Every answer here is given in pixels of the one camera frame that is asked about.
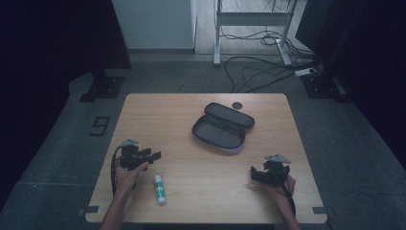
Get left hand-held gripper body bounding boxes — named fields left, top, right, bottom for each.
left=117, top=138, right=153, bottom=173

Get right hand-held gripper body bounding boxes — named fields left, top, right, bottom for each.
left=257, top=153, right=292, bottom=188

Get person's left hand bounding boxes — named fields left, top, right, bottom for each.
left=113, top=160, right=151, bottom=196

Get person's right hand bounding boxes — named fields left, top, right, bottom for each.
left=265, top=174, right=298, bottom=206

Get white green glue stick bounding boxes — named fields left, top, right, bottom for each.
left=153, top=174, right=168, bottom=206

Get dark grey open pencil case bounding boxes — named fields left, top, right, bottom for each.
left=191, top=102, right=257, bottom=155

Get grey tape strip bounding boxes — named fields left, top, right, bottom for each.
left=78, top=205, right=101, bottom=217
left=311, top=206, right=335, bottom=216

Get black stand base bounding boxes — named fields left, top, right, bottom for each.
left=79, top=67, right=126, bottom=104
left=301, top=72, right=353, bottom=104

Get white power strip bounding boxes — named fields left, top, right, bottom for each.
left=294, top=67, right=318, bottom=78

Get dark curtain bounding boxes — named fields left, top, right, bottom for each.
left=294, top=0, right=406, bottom=167
left=0, top=0, right=132, bottom=213

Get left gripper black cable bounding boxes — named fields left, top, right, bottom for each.
left=109, top=146, right=124, bottom=196

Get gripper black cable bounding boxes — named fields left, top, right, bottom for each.
left=109, top=146, right=124, bottom=196
left=273, top=171, right=297, bottom=217

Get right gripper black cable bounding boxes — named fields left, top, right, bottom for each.
left=273, top=171, right=297, bottom=217

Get black floor cables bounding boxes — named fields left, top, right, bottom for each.
left=219, top=0, right=322, bottom=94

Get white metal desk frame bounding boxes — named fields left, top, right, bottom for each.
left=213, top=0, right=300, bottom=67

